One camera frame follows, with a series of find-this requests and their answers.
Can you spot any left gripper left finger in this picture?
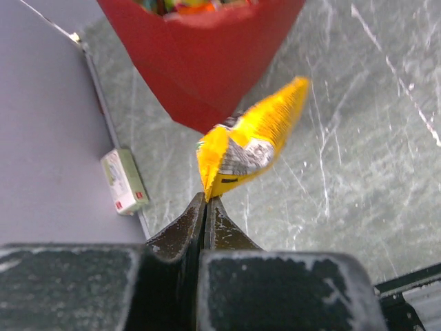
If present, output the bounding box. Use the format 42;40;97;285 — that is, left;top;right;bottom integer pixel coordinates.
1;193;205;330

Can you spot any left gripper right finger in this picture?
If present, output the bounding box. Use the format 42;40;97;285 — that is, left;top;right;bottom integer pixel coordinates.
196;198;387;330

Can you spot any small yellow snack packet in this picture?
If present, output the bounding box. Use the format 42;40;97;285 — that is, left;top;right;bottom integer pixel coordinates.
196;77;309;201

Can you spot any orange Fox's candy bag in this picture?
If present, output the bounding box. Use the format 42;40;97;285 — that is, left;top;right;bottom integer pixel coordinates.
135;0;258;16

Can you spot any red paper bag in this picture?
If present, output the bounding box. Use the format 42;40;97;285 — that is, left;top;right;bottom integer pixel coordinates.
99;0;304;133

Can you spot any small white box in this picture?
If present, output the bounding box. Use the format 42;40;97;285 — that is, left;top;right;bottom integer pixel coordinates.
101;148;149;215

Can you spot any aluminium frame rail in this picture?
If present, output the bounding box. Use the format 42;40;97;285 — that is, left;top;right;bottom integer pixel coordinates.
374;263;441;331

